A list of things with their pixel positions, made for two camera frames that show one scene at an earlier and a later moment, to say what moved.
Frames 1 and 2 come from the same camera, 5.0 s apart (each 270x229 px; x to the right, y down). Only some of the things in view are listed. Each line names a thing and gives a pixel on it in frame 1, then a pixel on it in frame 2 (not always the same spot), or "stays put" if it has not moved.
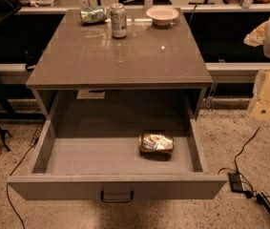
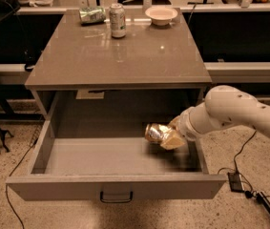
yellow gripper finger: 256,37 -> 191,122
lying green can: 93,14 stays put
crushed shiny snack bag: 155,142 -> 155,133
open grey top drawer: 89,150 stays put
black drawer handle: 115,200 stays put
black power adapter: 236,182 stays put
